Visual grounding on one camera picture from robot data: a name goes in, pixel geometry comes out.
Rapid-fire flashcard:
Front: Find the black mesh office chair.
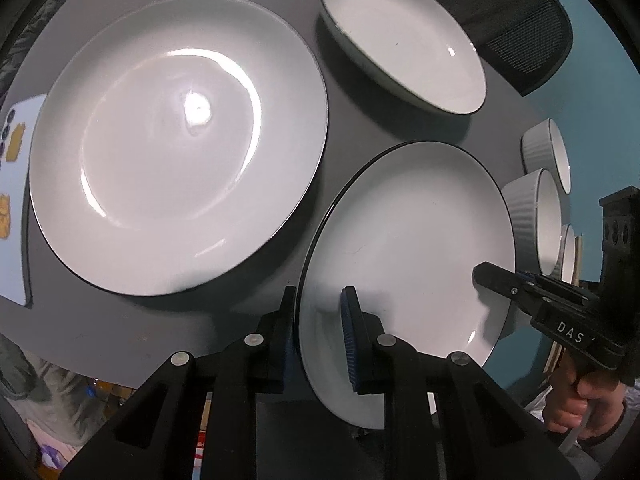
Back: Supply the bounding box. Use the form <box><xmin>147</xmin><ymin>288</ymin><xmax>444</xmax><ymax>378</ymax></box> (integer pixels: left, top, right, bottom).
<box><xmin>482</xmin><ymin>0</ymin><xmax>573</xmax><ymax>97</ymax></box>

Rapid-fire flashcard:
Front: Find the large white plate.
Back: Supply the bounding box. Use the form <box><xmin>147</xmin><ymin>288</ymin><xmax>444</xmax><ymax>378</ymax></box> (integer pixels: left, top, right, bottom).
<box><xmin>28</xmin><ymin>0</ymin><xmax>329</xmax><ymax>297</ymax></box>

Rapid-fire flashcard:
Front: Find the white box red print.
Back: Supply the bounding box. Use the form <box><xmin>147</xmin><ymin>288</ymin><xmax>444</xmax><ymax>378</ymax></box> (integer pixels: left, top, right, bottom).
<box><xmin>195</xmin><ymin>392</ymin><xmax>215</xmax><ymax>480</ymax></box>

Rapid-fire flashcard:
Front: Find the large white ribbed bowl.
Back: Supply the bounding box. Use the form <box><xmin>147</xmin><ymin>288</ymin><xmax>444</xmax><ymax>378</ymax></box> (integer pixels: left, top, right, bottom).
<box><xmin>559</xmin><ymin>223</ymin><xmax>578</xmax><ymax>283</ymax></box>
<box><xmin>501</xmin><ymin>168</ymin><xmax>563</xmax><ymax>278</ymax></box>

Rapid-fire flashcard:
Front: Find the medium white plate dark rim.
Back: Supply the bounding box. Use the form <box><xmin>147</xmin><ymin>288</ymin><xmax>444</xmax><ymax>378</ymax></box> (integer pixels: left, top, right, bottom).
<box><xmin>296</xmin><ymin>140</ymin><xmax>517</xmax><ymax>431</ymax></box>

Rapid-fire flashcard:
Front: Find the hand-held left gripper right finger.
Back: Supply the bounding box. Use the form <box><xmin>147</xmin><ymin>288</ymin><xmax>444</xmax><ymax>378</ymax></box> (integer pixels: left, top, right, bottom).
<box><xmin>340</xmin><ymin>286</ymin><xmax>581</xmax><ymax>480</ymax></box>

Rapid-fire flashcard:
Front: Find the person's right forearm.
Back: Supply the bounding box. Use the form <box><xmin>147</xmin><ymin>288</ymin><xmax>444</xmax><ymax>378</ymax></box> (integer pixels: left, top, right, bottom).
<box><xmin>560</xmin><ymin>405</ymin><xmax>636</xmax><ymax>471</ymax></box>

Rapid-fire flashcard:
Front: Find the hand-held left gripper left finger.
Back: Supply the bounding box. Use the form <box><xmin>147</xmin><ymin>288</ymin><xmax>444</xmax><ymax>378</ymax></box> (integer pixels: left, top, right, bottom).
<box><xmin>60</xmin><ymin>285</ymin><xmax>301</xmax><ymax>480</ymax></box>

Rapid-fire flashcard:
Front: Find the white cable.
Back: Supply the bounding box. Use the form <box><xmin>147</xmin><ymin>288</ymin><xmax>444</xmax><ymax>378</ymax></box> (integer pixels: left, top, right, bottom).
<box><xmin>559</xmin><ymin>405</ymin><xmax>596</xmax><ymax>458</ymax></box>

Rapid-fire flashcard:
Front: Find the patterned fabric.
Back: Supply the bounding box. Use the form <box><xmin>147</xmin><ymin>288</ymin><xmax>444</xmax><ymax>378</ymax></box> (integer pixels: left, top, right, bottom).
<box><xmin>0</xmin><ymin>332</ymin><xmax>106</xmax><ymax>466</ymax></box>

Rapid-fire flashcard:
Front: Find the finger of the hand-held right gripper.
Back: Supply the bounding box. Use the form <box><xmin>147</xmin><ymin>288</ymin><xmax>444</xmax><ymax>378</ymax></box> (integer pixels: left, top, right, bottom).
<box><xmin>472</xmin><ymin>261</ymin><xmax>551</xmax><ymax>316</ymax></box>
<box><xmin>520</xmin><ymin>272</ymin><xmax>601</xmax><ymax>303</ymax></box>

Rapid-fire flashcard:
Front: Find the small white ribbed bowl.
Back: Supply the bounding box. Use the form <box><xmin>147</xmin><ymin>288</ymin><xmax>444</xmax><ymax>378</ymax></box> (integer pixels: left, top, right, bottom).
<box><xmin>521</xmin><ymin>118</ymin><xmax>572</xmax><ymax>195</ymax></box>

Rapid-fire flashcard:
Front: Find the white shallow bowl dark rim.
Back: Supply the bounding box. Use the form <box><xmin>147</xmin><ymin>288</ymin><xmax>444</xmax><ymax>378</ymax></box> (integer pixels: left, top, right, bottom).
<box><xmin>318</xmin><ymin>0</ymin><xmax>487</xmax><ymax>116</ymax></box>

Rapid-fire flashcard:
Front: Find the person's right hand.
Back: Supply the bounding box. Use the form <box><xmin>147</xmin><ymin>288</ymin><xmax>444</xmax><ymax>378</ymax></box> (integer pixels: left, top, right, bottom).
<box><xmin>542</xmin><ymin>355</ymin><xmax>628</xmax><ymax>443</ymax></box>

